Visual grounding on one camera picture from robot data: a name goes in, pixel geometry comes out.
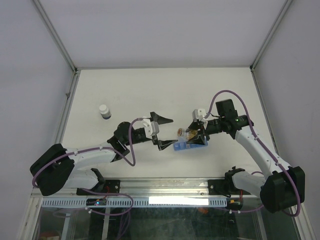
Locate clear bottle orange pills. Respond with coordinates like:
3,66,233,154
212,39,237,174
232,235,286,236
177,128,198,141

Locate blue weekly pill organizer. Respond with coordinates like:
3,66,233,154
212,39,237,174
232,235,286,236
173,137,208,151

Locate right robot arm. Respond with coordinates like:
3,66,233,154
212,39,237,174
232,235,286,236
188,99,305,213

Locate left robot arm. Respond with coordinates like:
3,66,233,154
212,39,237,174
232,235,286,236
29,112,176,197

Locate white capped pill bottle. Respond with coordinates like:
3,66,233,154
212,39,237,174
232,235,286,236
99,104,112,120

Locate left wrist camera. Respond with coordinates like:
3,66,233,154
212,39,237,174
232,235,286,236
141,118,160,138

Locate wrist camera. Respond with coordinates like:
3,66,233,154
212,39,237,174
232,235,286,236
141,118,160,138
192,108,208,122

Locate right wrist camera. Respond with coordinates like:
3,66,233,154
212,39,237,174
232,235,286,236
192,108,208,122

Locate aluminium mounting rail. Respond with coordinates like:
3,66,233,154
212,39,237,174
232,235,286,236
31,176,253,200

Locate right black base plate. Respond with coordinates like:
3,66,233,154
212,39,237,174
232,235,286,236
207,178,251,198

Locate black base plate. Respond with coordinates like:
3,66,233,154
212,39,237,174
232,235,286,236
76,179,121,196
207,178,251,198

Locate grey slotted cable duct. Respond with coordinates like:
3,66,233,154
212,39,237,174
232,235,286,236
41,196,227,209

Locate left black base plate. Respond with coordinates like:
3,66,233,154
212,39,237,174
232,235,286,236
76,179,121,196

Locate right aluminium frame post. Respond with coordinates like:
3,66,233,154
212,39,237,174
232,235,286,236
249,0,294,72

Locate aluminium frame post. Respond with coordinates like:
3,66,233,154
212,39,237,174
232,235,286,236
249,0,294,72
31,0,77,74

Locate left aluminium frame post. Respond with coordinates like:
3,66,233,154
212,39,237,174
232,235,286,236
31,0,77,74

